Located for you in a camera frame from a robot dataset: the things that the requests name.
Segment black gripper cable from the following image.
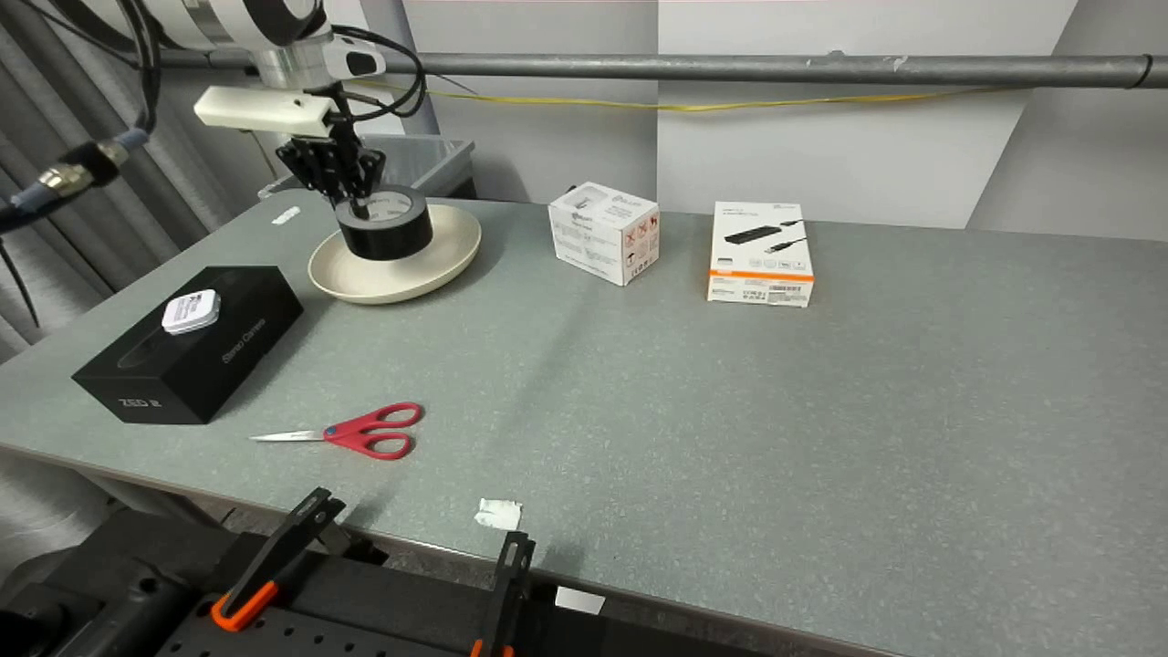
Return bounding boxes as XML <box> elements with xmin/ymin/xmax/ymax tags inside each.
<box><xmin>326</xmin><ymin>18</ymin><xmax>430</xmax><ymax>124</ymax></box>

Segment white cardboard box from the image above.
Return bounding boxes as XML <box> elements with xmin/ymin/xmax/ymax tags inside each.
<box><xmin>543</xmin><ymin>178</ymin><xmax>663</xmax><ymax>287</ymax></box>

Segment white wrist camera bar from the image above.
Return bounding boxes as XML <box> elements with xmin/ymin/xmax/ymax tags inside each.
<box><xmin>191</xmin><ymin>81</ymin><xmax>339</xmax><ymax>135</ymax></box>

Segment black masking tape roll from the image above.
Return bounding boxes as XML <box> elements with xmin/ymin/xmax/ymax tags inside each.
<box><xmin>333</xmin><ymin>186</ymin><xmax>434</xmax><ymax>263</ymax></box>

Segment red handled scissors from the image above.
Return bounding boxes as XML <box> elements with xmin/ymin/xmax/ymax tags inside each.
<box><xmin>250</xmin><ymin>397</ymin><xmax>430</xmax><ymax>465</ymax></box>

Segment black cable with metal connector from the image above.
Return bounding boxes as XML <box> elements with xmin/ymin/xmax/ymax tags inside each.
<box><xmin>0</xmin><ymin>0</ymin><xmax>166</xmax><ymax>236</ymax></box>

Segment orange and white product box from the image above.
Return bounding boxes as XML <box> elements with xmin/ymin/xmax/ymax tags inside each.
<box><xmin>703</xmin><ymin>197</ymin><xmax>822</xmax><ymax>309</ymax></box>

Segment black orange bar clamp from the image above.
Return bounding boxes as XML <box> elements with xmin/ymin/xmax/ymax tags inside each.
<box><xmin>466</xmin><ymin>528</ymin><xmax>540</xmax><ymax>657</ymax></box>
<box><xmin>209</xmin><ymin>484</ymin><xmax>351</xmax><ymax>634</ymax></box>

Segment white label sticker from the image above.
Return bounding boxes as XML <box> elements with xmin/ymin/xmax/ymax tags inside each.
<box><xmin>551</xmin><ymin>585</ymin><xmax>608</xmax><ymax>618</ymax></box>

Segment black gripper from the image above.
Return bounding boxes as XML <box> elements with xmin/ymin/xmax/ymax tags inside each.
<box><xmin>273</xmin><ymin>85</ymin><xmax>390</xmax><ymax>213</ymax></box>

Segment white round plate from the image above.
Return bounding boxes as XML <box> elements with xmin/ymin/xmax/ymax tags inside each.
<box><xmin>303</xmin><ymin>197</ymin><xmax>485</xmax><ymax>308</ymax></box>

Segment black rectangular box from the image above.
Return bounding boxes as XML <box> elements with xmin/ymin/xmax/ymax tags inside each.
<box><xmin>69</xmin><ymin>263</ymin><xmax>305</xmax><ymax>426</ymax></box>

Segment grey metal pipe rail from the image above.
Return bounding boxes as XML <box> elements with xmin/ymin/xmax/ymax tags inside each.
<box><xmin>155</xmin><ymin>49</ymin><xmax>1168</xmax><ymax>91</ymax></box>

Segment yellow cable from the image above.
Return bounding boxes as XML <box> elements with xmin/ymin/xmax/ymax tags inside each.
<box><xmin>452</xmin><ymin>81</ymin><xmax>1013</xmax><ymax>124</ymax></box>

